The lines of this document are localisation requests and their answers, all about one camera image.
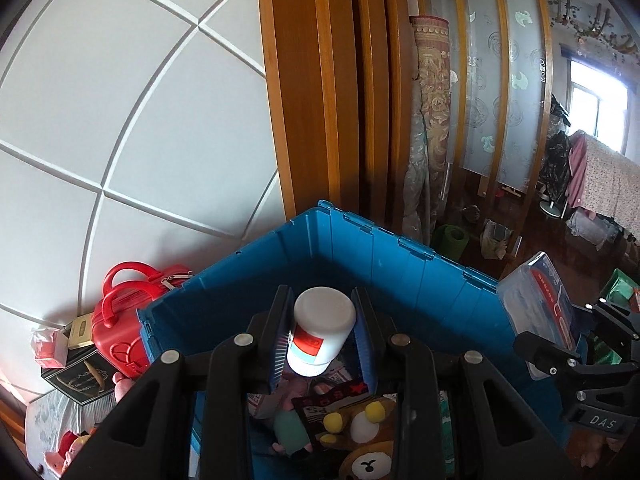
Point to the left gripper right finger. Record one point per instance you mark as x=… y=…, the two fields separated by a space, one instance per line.
x=456 y=417

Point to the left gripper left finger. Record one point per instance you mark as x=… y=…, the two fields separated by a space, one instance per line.
x=148 y=434

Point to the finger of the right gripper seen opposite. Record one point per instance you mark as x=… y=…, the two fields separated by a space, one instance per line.
x=562 y=363

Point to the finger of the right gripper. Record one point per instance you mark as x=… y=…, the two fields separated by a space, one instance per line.
x=611 y=321

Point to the clear floss pick box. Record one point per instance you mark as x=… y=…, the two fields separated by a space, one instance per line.
x=537 y=301

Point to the brown bear plush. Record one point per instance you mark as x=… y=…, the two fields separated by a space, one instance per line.
x=366 y=432

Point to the small white red-label bottle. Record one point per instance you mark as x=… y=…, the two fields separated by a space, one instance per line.
x=323 y=318

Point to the pink pig plush orange dress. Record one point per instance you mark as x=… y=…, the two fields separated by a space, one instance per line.
x=70 y=444

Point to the blue plastic storage crate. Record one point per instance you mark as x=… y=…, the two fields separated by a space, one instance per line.
x=452 y=309

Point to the black gift box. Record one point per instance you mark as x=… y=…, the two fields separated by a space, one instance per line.
x=86 y=377

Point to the red hard-shell handbag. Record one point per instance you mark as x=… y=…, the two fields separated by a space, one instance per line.
x=128 y=288

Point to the small gold box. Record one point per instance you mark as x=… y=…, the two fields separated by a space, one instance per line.
x=80 y=334

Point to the pink tissue pack on box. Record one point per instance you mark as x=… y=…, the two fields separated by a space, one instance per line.
x=50 y=347

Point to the green rolled mat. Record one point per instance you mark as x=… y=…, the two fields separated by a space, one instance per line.
x=450 y=241

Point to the floral cloth on rack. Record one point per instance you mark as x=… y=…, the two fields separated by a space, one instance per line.
x=603 y=182

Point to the rolled patterned carpet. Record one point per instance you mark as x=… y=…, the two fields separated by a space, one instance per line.
x=430 y=109

